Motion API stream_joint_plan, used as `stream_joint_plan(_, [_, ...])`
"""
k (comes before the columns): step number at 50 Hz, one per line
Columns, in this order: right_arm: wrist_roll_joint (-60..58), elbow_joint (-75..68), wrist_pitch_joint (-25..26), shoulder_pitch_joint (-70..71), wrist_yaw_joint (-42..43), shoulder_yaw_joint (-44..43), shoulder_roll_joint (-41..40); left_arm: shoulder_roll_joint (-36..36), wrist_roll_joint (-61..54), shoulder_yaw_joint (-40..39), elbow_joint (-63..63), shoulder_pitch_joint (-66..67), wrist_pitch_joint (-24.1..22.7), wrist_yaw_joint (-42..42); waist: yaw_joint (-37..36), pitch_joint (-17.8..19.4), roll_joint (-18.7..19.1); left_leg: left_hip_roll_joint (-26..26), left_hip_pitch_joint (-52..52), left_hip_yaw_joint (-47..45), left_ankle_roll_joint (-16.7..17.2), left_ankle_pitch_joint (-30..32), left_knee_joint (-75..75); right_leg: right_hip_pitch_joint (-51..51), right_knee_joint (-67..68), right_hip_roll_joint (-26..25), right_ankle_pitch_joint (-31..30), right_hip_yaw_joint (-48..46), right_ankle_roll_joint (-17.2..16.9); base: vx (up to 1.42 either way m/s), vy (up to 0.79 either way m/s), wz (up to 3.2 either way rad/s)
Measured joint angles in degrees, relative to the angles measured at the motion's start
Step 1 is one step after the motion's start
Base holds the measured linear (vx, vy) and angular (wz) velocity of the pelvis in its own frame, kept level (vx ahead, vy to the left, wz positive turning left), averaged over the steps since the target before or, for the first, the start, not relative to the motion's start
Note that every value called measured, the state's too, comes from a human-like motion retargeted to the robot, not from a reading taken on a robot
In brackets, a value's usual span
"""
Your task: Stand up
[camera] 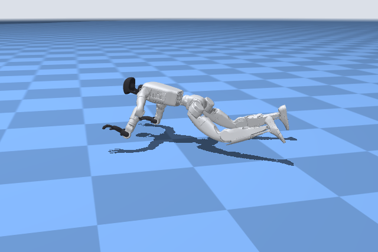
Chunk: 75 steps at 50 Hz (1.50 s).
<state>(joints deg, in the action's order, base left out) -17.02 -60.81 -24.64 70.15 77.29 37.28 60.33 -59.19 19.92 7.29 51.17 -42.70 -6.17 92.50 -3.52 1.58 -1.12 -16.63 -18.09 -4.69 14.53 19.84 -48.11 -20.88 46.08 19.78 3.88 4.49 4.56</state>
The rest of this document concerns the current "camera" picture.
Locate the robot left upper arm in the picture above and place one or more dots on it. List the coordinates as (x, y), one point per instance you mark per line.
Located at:
(141, 100)

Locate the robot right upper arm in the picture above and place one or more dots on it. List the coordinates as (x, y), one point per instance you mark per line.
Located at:
(161, 106)

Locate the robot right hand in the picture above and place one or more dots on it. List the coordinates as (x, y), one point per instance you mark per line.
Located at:
(148, 118)

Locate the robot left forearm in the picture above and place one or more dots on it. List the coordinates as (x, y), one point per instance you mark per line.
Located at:
(132, 123)

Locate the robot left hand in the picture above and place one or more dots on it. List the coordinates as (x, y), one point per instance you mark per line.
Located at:
(121, 131)

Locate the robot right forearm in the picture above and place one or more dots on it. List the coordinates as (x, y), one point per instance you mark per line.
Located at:
(158, 115)

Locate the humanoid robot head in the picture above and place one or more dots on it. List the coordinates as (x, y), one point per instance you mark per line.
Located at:
(129, 86)

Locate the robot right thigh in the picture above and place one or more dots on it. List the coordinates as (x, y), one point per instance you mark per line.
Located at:
(220, 118)

